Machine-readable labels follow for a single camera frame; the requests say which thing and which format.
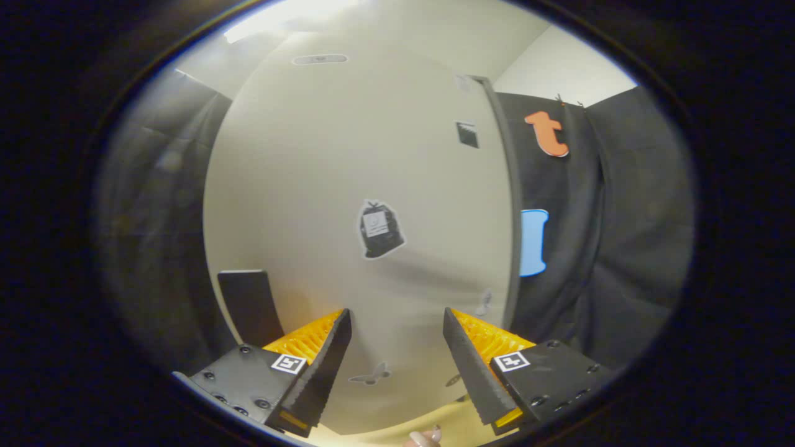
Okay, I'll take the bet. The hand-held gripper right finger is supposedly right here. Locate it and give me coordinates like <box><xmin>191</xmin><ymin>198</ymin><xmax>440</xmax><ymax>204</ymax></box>
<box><xmin>443</xmin><ymin>307</ymin><xmax>616</xmax><ymax>436</ymax></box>

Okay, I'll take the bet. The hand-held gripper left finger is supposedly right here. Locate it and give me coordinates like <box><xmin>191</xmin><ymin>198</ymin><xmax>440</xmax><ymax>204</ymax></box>
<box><xmin>174</xmin><ymin>309</ymin><xmax>353</xmax><ymax>438</ymax></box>

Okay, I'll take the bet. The black door handle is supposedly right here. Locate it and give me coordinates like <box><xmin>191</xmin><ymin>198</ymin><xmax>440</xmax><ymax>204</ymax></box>
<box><xmin>217</xmin><ymin>269</ymin><xmax>285</xmax><ymax>348</ymax></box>

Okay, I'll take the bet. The grey shoe cabinet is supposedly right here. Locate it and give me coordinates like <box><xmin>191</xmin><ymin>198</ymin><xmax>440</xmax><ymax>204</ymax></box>
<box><xmin>469</xmin><ymin>74</ymin><xmax>524</xmax><ymax>333</ymax></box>

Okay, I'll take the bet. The white shoe cabinet door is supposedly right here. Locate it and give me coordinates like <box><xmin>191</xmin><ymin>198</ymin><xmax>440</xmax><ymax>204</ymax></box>
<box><xmin>203</xmin><ymin>31</ymin><xmax>513</xmax><ymax>435</ymax></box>

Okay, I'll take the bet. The black backdrop cloth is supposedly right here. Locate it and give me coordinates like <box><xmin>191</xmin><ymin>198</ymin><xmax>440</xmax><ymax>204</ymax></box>
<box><xmin>93</xmin><ymin>68</ymin><xmax>696</xmax><ymax>373</ymax></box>

